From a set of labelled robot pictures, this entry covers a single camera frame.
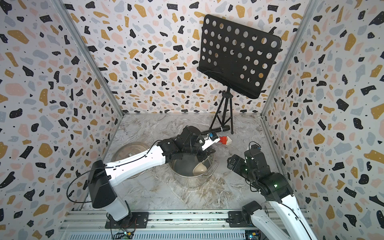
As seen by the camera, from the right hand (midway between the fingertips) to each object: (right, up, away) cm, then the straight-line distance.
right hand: (232, 162), depth 70 cm
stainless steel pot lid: (-65, +1, +30) cm, 71 cm away
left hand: (-8, +6, +2) cm, 10 cm away
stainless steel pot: (-27, -10, +22) cm, 36 cm away
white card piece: (+4, +7, +33) cm, 34 cm away
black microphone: (+2, +16, +40) cm, 43 cm away
